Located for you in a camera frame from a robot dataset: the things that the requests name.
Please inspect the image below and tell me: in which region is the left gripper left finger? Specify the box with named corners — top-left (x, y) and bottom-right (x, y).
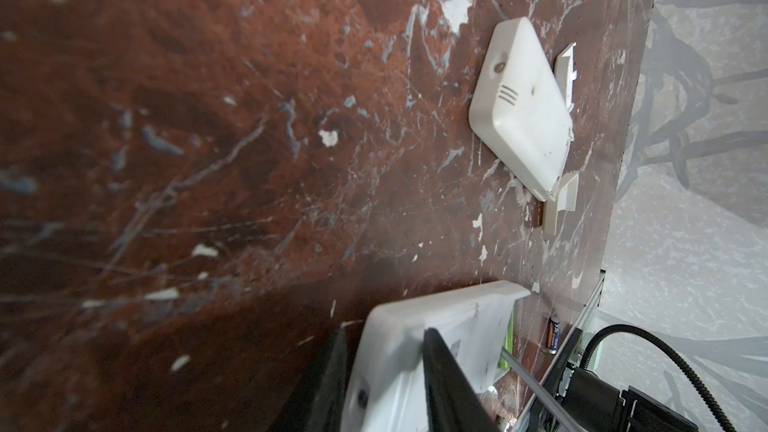
top-left (269, 328), bottom-right (348, 431)

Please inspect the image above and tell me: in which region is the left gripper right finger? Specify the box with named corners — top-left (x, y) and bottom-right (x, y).
top-left (422, 328), bottom-right (497, 432)

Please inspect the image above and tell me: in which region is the white remote control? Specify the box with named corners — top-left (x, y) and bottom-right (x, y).
top-left (469, 17), bottom-right (574, 202)
top-left (341, 281), bottom-right (530, 431)

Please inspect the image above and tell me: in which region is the white battery cover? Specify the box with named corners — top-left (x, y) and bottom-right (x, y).
top-left (542, 172), bottom-right (579, 237)
top-left (554, 42), bottom-right (578, 113)

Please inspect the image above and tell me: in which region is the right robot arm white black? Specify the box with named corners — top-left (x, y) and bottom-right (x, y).
top-left (559, 324), bottom-right (735, 431)

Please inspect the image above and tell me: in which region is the purple battery on table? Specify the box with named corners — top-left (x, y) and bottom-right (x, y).
top-left (544, 315), bottom-right (560, 354)

